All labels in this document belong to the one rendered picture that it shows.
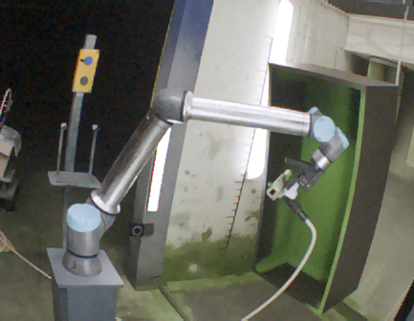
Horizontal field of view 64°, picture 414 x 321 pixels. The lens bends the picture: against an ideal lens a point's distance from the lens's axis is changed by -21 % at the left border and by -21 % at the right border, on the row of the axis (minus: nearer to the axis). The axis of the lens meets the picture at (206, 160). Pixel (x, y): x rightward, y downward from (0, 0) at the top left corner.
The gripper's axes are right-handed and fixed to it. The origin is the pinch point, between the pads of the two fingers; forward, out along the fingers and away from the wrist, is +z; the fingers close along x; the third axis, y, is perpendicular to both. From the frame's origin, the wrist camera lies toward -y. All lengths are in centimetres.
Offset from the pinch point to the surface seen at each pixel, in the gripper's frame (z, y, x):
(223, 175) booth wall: 41, -29, 85
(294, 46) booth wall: -53, -58, 112
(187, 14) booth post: -24, -105, 48
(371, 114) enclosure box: -53, 5, 3
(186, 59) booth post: -2, -87, 53
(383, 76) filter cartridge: -92, 4, 135
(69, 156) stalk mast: 84, -97, 25
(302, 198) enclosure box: 11, 16, 72
